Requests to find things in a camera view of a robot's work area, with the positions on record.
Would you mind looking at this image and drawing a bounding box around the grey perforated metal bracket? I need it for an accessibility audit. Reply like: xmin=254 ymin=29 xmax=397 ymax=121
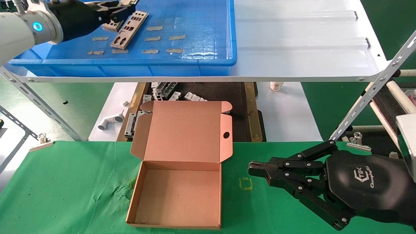
xmin=0 ymin=106 xmax=39 ymax=173

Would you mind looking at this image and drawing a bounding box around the white shelf board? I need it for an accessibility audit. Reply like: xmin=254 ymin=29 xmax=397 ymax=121
xmin=0 ymin=0 xmax=389 ymax=83

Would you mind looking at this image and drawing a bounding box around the black rack mat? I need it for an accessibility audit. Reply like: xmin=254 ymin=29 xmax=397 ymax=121
xmin=372 ymin=81 xmax=416 ymax=156

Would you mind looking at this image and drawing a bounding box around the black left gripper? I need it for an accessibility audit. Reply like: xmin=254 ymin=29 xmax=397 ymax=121
xmin=49 ymin=0 xmax=137 ymax=42

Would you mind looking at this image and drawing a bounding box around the white plastic pipe fitting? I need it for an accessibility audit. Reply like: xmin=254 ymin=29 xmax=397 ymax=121
xmin=97 ymin=110 xmax=125 ymax=131

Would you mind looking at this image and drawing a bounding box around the green table cloth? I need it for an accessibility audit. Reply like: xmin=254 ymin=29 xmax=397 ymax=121
xmin=0 ymin=140 xmax=416 ymax=234

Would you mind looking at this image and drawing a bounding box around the silver metal spring clip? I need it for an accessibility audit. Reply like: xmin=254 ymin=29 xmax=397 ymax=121
xmin=29 ymin=133 xmax=54 ymax=152
xmin=346 ymin=132 xmax=371 ymax=151

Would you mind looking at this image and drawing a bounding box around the silver metal io shield plate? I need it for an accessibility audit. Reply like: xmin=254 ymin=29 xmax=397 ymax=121
xmin=102 ymin=20 xmax=124 ymax=32

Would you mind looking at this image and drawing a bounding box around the brown cardboard box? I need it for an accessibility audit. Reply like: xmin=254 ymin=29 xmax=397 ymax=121
xmin=126 ymin=100 xmax=234 ymax=230

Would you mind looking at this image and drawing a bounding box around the grey perforated shelf upright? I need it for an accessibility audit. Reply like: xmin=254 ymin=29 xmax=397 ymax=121
xmin=329 ymin=30 xmax=416 ymax=141
xmin=0 ymin=65 xmax=81 ymax=141

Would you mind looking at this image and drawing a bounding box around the blue plastic tray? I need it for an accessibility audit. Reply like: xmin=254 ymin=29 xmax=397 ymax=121
xmin=7 ymin=0 xmax=237 ymax=77

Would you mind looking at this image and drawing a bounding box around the long silver metal plate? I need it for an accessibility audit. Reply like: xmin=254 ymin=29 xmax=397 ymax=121
xmin=124 ymin=110 xmax=152 ymax=137

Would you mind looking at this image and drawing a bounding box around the stack of metal shield plates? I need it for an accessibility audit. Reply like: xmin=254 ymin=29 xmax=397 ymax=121
xmin=110 ymin=11 xmax=149 ymax=50

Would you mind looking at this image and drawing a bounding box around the black mat with brass frame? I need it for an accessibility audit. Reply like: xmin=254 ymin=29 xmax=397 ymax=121
xmin=117 ymin=82 xmax=267 ymax=142

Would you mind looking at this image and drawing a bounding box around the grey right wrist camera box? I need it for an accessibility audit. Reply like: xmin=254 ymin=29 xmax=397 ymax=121
xmin=396 ymin=114 xmax=416 ymax=183

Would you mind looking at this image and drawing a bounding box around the white low table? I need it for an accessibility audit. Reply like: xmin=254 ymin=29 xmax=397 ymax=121
xmin=88 ymin=82 xmax=323 ymax=142

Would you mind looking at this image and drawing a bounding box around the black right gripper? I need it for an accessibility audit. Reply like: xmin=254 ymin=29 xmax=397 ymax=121
xmin=249 ymin=140 xmax=416 ymax=230

